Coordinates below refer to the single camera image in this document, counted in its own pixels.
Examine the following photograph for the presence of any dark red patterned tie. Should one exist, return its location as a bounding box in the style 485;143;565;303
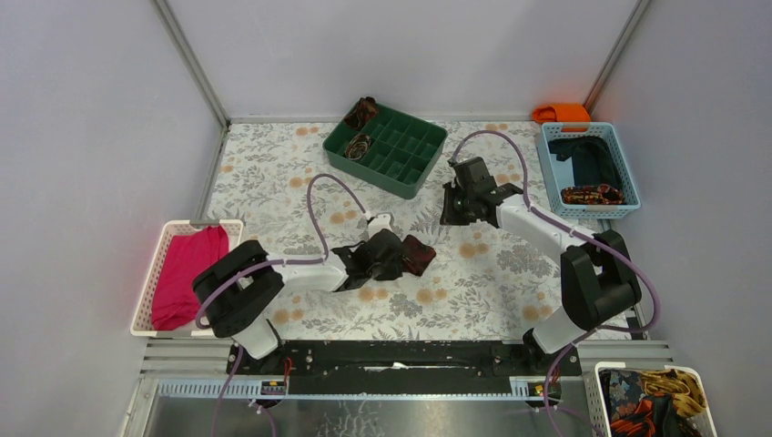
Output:
402;235;436;277

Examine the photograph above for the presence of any green compartment organizer tray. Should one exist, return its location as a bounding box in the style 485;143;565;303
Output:
322;101;448;199

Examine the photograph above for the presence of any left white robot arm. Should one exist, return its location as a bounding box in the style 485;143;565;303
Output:
192;229;406;374

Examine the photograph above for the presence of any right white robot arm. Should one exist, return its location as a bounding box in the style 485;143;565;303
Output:
441;158;642;375

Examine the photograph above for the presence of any floral tablecloth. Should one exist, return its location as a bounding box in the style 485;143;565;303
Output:
207;122;561;340

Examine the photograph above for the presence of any light blue plastic basket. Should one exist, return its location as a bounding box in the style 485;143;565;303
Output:
536;122;642;219

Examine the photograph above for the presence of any striped rolled tie in tray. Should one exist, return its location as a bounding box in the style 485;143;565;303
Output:
343;133;373;161

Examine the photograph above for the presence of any orange cloth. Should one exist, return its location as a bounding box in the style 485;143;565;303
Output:
532;103;592;132

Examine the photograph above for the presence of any dark navy cloth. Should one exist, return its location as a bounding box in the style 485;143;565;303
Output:
548;136;622;189

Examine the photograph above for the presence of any colourful patterned tie in basket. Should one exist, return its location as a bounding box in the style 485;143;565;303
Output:
561;184;625;205

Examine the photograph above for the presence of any brown rolled tie back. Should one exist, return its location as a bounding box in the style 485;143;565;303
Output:
343;97;380;131

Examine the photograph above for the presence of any magenta cloth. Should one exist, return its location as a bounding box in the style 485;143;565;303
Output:
151;226;229;330

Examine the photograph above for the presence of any white basket left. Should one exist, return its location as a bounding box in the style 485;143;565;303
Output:
130;218;245;339

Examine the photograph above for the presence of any white basket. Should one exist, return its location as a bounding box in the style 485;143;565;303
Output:
130;218;245;339
583;361;716;436

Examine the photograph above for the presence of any orange black floral tie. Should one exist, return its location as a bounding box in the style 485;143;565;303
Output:
599;369;684;436

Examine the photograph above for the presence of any gold yellow tie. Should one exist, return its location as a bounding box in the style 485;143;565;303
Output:
640;369;708;419

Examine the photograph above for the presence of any white basket bottom right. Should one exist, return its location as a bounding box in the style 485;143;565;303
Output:
583;361;716;436

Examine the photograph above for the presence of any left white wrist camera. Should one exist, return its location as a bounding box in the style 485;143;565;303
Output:
367;213;393;239

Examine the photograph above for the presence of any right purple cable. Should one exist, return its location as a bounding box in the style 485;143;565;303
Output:
447;129;662;437

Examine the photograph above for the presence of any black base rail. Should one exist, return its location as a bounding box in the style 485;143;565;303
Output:
226;340;554;396

